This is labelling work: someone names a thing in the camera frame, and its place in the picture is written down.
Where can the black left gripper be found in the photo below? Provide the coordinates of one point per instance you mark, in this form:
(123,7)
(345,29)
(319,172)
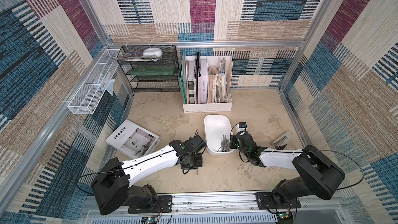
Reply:
(199,164)

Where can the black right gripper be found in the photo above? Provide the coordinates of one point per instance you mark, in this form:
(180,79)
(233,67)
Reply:
(236,141)

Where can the steel nail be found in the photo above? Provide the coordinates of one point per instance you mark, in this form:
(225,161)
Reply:
(225,144)

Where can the white plastic storage box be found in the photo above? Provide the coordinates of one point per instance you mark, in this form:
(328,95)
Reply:
(216,128)

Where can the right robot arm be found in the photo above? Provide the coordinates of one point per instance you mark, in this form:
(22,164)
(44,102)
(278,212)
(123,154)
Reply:
(318,175)

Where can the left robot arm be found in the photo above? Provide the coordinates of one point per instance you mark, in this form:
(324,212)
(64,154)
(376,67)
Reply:
(114,186)

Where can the white magazine on table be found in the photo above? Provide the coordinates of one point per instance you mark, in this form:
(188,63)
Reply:
(133,140)

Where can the white perforated file organizer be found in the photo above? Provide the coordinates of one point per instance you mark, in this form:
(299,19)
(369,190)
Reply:
(209,81)

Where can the green folder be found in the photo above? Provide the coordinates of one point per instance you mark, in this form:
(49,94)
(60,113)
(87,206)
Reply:
(182,79)

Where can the white round device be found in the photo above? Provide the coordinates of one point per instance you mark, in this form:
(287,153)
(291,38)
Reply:
(153,52)

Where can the black tool handle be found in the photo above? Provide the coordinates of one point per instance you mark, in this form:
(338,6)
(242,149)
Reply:
(282,142)

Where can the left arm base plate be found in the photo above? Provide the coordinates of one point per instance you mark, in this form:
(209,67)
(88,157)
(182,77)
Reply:
(163,204)

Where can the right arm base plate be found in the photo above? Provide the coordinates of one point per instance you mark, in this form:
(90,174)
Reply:
(268,200)

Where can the black wire shelf rack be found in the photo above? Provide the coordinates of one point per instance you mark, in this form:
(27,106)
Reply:
(150,74)

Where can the white wire wall basket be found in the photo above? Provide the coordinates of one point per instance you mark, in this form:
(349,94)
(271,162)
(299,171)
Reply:
(98,81)

